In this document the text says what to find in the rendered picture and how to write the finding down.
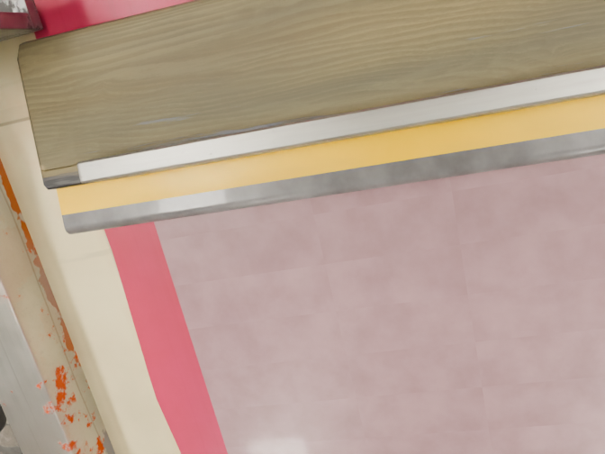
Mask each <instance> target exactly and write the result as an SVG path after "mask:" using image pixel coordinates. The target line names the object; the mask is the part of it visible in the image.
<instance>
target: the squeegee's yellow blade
mask: <svg viewBox="0 0 605 454"><path fill-rule="evenodd" d="M603 128H605V95H598V96H594V97H588V98H583V99H577V100H572V101H567V102H562V103H556V104H547V105H541V106H536V107H530V108H525V109H520V110H515V111H509V112H504V113H495V114H489V115H484V116H478V117H474V118H468V119H463V120H457V121H452V122H447V123H437V124H431V125H427V126H421V127H416V128H410V129H405V130H400V131H395V132H385V133H380V134H375V135H369V136H364V137H358V138H354V139H348V140H343V141H333V142H328V143H322V144H317V145H311V146H307V147H301V148H296V149H290V150H281V151H276V152H270V153H265V154H260V155H255V156H249V157H244V158H238V159H229V160H224V161H218V162H213V163H208V164H202V165H197V166H191V167H187V168H177V169H171V170H166V171H161V172H156V173H150V174H145V175H140V176H135V177H125V178H119V179H115V180H108V181H100V182H94V183H90V184H84V185H79V186H70V187H64V188H58V189H57V193H58V198H59V206H60V211H61V214H62V215H64V214H71V213H81V212H86V211H93V210H98V209H104V208H109V207H115V206H121V205H127V204H136V203H143V202H148V201H154V200H159V199H166V198H171V197H177V196H182V195H193V194H199V193H204V192H211V191H216V190H222V189H227V188H233V187H239V186H249V185H255V184H261V183H266V182H272V181H277V180H284V179H289V178H295V177H306V176H311V175H317V174H322V173H328V172H334V171H340V170H345V169H351V168H362V167H367V166H373V165H379V164H384V163H390V162H395V161H402V160H407V159H417V158H423V157H429V156H435V155H440V154H446V153H452V152H458V151H463V150H474V149H480V148H485V147H491V146H497V145H502V144H508V143H513V142H519V141H530V140H535V139H541V138H547V137H553V136H558V135H564V134H570V133H576V132H586V131H592V130H598V129H603Z"/></svg>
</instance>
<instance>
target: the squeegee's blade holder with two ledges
mask: <svg viewBox="0 0 605 454"><path fill-rule="evenodd" d="M598 95H605V65H602V66H597V67H592V68H583V69H578V70H573V71H568V72H563V73H558V74H554V75H548V76H543V77H534V78H529V79H524V80H520V81H514V82H509V83H504V84H499V85H494V86H486V87H480V88H476V89H470V90H465V91H460V92H455V93H451V94H445V95H436V96H432V97H426V98H421V99H417V100H411V101H407V102H401V103H397V104H388V105H383V106H377V107H373V108H367V109H363V110H358V111H353V112H348V113H339V114H333V115H329V116H324V117H319V118H314V119H309V120H304V121H299V122H294V123H285V124H280V125H275V126H270V127H265V128H260V129H255V130H250V131H245V132H236V133H231V134H226V135H222V136H216V137H211V138H206V139H201V140H196V141H188V142H182V143H178V144H172V145H167V146H162V147H157V148H153V149H147V150H138V151H133V152H128V153H123V154H119V155H113V156H109V157H103V158H99V159H90V160H85V161H80V162H78V163H77V169H78V174H79V178H80V182H81V183H91V182H99V181H108V180H115V179H119V178H125V177H135V176H140V175H145V174H150V173H156V172H161V171H166V170H171V169H177V168H187V167H191V166H197V165H202V164H208V163H213V162H218V161H224V160H229V159H238V158H244V157H249V156H255V155H260V154H265V153H270V152H276V151H281V150H290V149H296V148H301V147H307V146H311V145H317V144H322V143H328V142H333V141H343V140H348V139H354V138H358V137H364V136H369V135H375V134H380V133H385V132H395V131H400V130H405V129H410V128H416V127H421V126H427V125H431V124H437V123H447V122H452V121H457V120H463V119H468V118H474V117H478V116H484V115H489V114H498V113H504V112H509V111H515V110H520V109H525V108H530V107H536V106H541V105H547V104H556V103H562V102H567V101H572V100H577V99H583V98H588V97H594V96H598Z"/></svg>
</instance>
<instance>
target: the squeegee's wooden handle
mask: <svg viewBox="0 0 605 454"><path fill-rule="evenodd" d="M17 61H18V66H19V69H20V74H21V79H22V83H23V91H24V95H25V100H26V104H27V108H28V113H29V116H30V121H31V126H32V133H33V138H34V142H35V147H36V150H37V155H38V160H39V163H40V168H41V176H42V180H43V185H44V186H45V187H46V188H47V189H48V190H50V189H58V188H64V187H70V186H79V185H84V184H90V183H81V182H80V178H79V174H78V169H77V163H78V162H80V161H85V160H90V159H99V158H103V157H109V156H113V155H119V154H123V153H128V152H133V151H138V150H147V149H153V148H157V147H162V146H167V145H172V144H178V143H182V142H188V141H196V140H201V139H206V138H211V137H216V136H222V135H226V134H231V133H236V132H245V131H250V130H255V129H260V128H265V127H270V126H275V125H280V124H285V123H294V122H299V121H304V120H309V119H314V118H319V117H324V116H329V115H333V114H343V113H348V112H353V111H358V110H363V109H367V108H373V107H377V106H383V105H388V104H397V103H401V102H407V101H411V100H417V99H421V98H426V97H432V96H436V95H445V94H451V93H455V92H460V91H465V90H470V89H476V88H480V87H486V86H494V85H499V84H504V83H509V82H514V81H520V80H524V79H529V78H534V77H543V76H548V75H554V74H558V73H563V72H568V71H573V70H578V69H583V68H592V67H597V66H602V65H605V0H193V1H189V2H185V3H182V4H178V5H171V6H168V7H164V8H160V9H157V10H153V11H149V12H146V13H142V14H135V15H132V16H128V17H124V18H121V19H116V20H112V21H109V22H105V23H98V24H95V25H91V26H87V27H84V28H80V29H76V30H73V31H69V32H62V33H59V34H55V35H51V36H48V37H43V38H39V39H36V40H32V41H26V42H23V43H22V44H20V45H19V49H18V57H17Z"/></svg>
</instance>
